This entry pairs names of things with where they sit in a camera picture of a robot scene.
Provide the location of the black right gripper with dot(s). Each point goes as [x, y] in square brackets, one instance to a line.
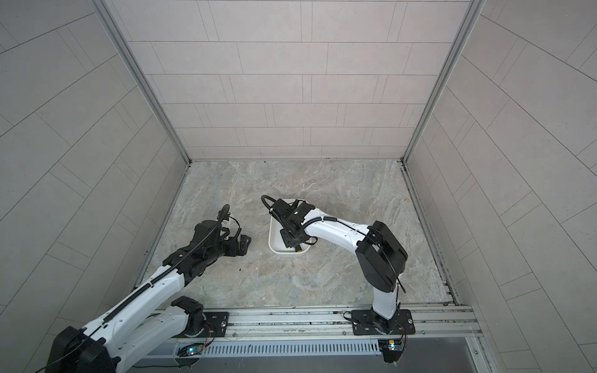
[289, 242]

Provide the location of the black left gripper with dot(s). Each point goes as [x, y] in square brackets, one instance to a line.
[235, 251]

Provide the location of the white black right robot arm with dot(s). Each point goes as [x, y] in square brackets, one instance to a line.
[380, 255]

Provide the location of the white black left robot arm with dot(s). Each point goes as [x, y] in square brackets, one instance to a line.
[122, 336]

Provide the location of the white plastic bin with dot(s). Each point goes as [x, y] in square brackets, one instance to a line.
[275, 242]

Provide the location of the metal vent grille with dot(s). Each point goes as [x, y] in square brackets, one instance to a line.
[292, 348]

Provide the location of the left circuit board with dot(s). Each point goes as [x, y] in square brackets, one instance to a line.
[191, 350]

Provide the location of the circuit board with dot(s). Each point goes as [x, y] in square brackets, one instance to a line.
[191, 350]
[391, 350]

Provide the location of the right circuit board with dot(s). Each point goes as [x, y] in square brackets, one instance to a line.
[391, 350]

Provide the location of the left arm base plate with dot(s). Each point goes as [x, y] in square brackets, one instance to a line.
[207, 325]

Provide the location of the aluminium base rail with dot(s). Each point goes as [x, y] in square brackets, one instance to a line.
[334, 322]

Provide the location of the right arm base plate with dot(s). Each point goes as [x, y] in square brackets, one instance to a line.
[368, 323]

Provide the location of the left aluminium corner rail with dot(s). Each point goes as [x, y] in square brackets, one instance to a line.
[116, 36]

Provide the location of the aluminium corner rail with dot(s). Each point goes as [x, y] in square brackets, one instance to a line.
[116, 36]
[470, 18]

